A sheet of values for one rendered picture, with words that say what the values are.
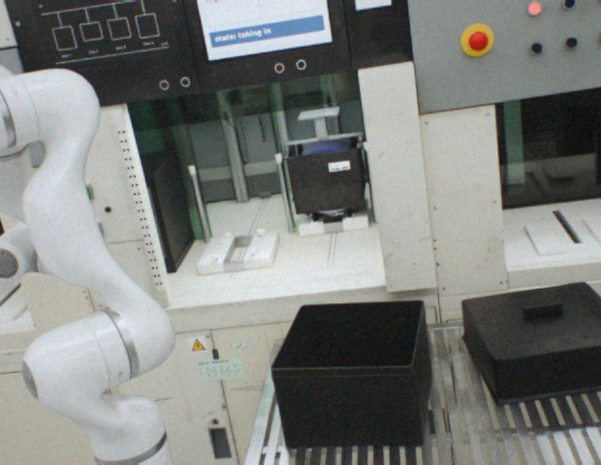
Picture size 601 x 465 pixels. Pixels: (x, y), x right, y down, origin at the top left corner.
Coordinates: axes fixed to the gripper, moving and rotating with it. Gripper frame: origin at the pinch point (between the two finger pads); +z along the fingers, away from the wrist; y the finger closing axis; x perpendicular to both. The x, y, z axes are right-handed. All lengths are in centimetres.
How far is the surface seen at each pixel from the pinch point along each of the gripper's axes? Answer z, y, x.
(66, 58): 12.3, 4.3, 32.0
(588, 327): -17, 110, -34
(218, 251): 41, 22, -30
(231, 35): 12, 43, 32
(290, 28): 12, 56, 31
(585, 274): 13, 117, -36
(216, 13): 12, 41, 37
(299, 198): 54, 46, -21
